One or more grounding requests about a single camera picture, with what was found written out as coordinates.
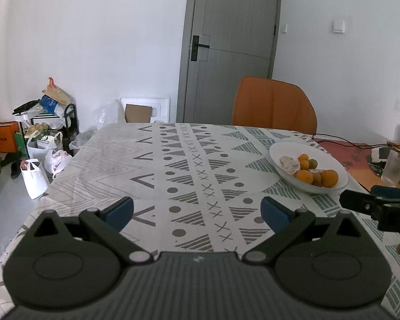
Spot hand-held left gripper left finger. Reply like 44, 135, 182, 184
27, 197, 153, 265

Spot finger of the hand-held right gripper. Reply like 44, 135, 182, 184
370, 185, 400, 201
339, 189, 382, 214

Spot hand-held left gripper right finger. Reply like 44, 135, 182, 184
243, 197, 367, 265

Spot large orange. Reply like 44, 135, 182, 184
294, 170, 314, 185
321, 170, 339, 189

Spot white plate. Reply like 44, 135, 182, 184
269, 141, 350, 194

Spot translucent plastic cup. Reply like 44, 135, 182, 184
382, 149, 400, 187

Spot white power adapter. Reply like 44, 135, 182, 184
371, 147, 393, 162

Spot white bag with red print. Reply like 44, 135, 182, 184
45, 150, 74, 179

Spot white paper bag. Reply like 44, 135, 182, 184
20, 159, 51, 200

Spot black metal rack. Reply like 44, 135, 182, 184
63, 103, 80, 157

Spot clear plastic bag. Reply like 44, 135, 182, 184
93, 100, 121, 131

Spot brown cardboard piece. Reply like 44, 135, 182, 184
125, 104, 153, 124

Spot orange chair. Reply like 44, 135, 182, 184
231, 76, 318, 137

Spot white foam board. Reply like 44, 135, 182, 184
119, 96, 171, 124

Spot blue plastic bag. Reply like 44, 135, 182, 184
40, 95, 59, 114

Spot brown paper bag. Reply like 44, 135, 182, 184
42, 77, 71, 105

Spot orange box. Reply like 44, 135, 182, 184
0, 122, 21, 153

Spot grey door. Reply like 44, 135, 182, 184
177, 0, 283, 129

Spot black cable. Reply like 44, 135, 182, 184
313, 133, 392, 150

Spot black door handle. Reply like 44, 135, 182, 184
190, 35, 210, 61

